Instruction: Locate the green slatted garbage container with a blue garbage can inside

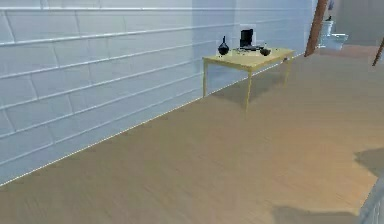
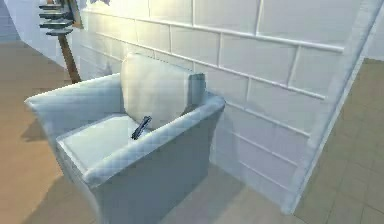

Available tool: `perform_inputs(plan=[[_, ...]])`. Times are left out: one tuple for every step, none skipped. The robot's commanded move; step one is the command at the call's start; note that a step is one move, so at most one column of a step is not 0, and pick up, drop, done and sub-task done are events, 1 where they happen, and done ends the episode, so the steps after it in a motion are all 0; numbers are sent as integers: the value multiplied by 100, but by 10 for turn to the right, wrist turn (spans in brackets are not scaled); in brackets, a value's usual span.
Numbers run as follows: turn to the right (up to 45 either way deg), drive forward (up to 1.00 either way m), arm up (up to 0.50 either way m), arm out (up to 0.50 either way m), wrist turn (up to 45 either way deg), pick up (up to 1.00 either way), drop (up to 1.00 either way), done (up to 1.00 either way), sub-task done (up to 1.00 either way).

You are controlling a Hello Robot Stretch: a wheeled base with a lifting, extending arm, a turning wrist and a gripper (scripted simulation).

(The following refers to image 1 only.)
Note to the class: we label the black round vase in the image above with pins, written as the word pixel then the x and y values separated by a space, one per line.
pixel 223 49

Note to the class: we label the yellow wooden table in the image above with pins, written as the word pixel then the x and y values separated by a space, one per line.
pixel 248 60

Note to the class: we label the black bowl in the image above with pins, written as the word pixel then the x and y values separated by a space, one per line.
pixel 265 51

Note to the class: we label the white toilet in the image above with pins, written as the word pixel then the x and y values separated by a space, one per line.
pixel 332 38

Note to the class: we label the pale grey furniture corner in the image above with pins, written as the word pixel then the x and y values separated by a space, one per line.
pixel 374 206

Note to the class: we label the brown wooden door frame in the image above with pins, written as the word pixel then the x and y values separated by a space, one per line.
pixel 316 26

